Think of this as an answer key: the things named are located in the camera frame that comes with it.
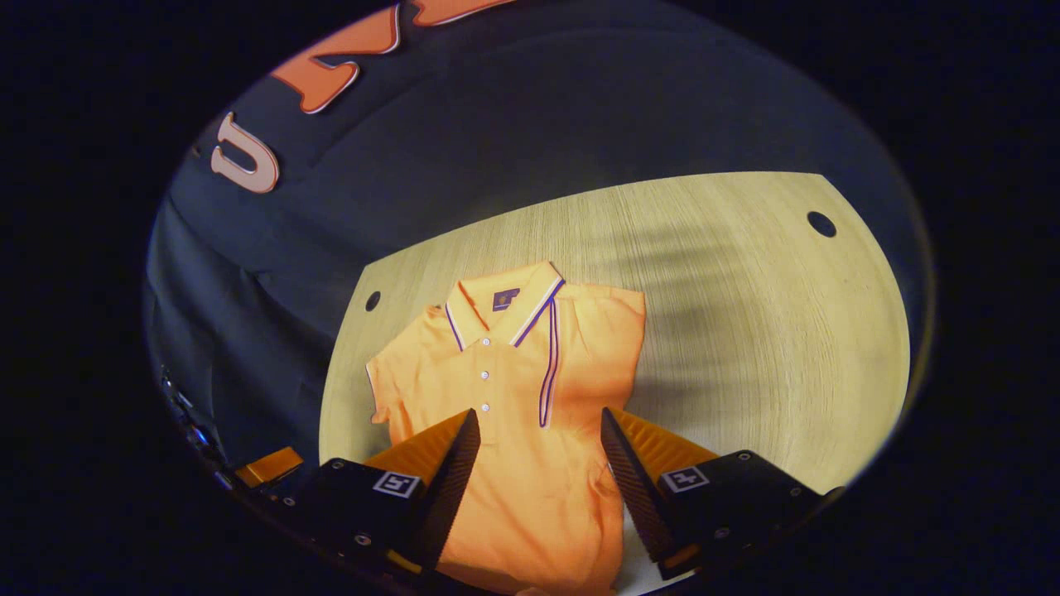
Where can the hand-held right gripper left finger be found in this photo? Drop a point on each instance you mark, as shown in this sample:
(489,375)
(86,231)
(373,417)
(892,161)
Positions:
(451,488)

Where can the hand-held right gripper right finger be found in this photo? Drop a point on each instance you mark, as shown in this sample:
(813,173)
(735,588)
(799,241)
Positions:
(633,488)

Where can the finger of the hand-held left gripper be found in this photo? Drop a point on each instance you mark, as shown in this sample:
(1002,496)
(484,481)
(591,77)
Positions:
(269,468)

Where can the orange T-shirt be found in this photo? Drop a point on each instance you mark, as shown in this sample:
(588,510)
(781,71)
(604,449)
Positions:
(530,497)

